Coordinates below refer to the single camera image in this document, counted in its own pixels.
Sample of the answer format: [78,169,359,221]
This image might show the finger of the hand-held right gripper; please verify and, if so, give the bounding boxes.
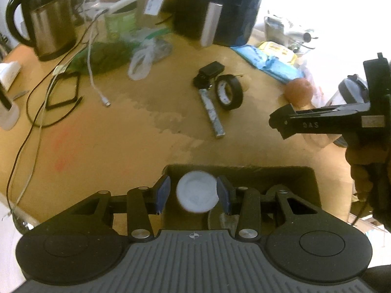
[269,103,364,140]

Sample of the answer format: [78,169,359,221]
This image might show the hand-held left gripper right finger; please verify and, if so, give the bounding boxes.
[215,175,324,242]

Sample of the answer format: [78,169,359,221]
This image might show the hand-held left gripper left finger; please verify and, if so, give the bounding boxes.
[65,175,172,241]

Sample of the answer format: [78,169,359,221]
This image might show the white lidded paper cup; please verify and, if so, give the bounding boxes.
[175,171,220,212]

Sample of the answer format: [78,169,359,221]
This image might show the cardboard box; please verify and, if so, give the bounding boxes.
[162,164,321,229]

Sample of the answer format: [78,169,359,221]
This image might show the person's right hand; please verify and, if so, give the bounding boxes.
[345,145,386,203]

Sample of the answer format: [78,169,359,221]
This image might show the clear shaker bottle grey lid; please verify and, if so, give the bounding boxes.
[302,74,371,149]

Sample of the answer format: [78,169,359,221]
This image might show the orange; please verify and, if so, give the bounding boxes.
[285,78,314,106]

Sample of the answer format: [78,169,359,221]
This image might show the blue wet wipes packet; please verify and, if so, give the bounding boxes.
[230,45,270,68]
[264,58,306,83]

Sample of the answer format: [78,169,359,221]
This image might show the silver foil wrapped bar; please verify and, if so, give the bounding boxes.
[199,88,226,138]

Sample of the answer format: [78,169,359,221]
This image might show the yellow wet wipes packet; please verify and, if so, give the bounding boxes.
[258,41,297,63]

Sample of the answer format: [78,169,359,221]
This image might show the black electrical tape roll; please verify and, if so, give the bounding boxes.
[215,74,244,111]

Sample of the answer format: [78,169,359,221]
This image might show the black rectangular block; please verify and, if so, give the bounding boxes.
[193,62,226,90]

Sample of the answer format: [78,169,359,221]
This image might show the clear plastic bag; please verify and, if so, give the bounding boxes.
[128,38,173,81]

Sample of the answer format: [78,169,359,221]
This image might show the black air fryer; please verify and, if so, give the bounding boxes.
[174,0,269,48]

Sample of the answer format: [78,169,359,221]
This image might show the dark green vegetable bag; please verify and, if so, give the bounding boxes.
[65,41,139,74]

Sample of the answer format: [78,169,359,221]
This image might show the white desk stand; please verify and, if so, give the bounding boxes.
[0,90,21,132]

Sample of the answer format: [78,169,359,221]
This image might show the green label canister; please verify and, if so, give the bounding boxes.
[104,6,138,40]

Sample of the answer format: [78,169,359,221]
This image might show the white folded paper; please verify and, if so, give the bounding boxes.
[0,62,22,90]

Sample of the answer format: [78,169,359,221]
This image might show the steel electric kettle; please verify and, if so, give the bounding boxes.
[6,0,78,62]

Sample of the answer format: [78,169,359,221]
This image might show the grey cable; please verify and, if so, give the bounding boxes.
[14,65,68,205]

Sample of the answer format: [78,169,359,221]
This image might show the black square frame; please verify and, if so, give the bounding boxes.
[46,72,84,110]

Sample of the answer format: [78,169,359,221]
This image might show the black cable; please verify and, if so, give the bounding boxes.
[6,15,94,214]

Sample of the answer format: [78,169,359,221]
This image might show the white charging cable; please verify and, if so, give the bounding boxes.
[86,9,112,108]

